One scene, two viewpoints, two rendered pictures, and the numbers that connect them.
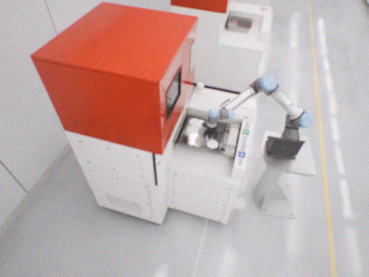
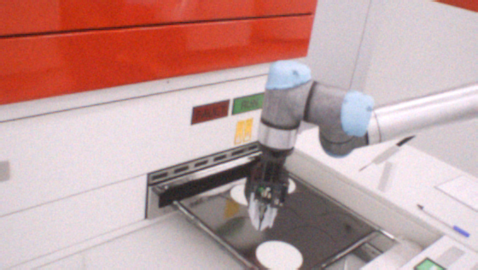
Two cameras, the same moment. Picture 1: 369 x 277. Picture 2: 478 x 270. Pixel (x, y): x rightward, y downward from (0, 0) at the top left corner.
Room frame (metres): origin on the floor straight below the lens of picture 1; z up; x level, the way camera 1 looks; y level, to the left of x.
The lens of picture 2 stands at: (0.62, -0.57, 1.58)
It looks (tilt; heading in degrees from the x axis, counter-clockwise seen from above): 26 degrees down; 30
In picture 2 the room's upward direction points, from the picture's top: 8 degrees clockwise
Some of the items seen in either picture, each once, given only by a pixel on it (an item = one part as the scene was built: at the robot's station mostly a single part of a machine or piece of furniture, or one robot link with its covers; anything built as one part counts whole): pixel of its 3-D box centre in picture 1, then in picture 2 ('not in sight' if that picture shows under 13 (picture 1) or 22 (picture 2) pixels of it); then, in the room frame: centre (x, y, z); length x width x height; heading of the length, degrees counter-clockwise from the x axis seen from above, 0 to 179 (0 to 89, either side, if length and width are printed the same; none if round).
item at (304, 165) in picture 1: (284, 155); not in sight; (1.47, -0.92, 0.75); 0.45 x 0.44 x 0.13; 84
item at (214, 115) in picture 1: (213, 115); (287, 94); (1.40, -0.21, 1.27); 0.09 x 0.08 x 0.11; 102
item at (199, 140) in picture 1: (203, 132); (277, 216); (1.57, -0.17, 0.90); 0.34 x 0.34 x 0.01; 76
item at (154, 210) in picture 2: (180, 128); (218, 179); (1.61, 0.04, 0.89); 0.44 x 0.02 x 0.10; 166
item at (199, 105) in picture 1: (221, 108); (395, 192); (1.92, -0.36, 0.89); 0.62 x 0.35 x 0.14; 76
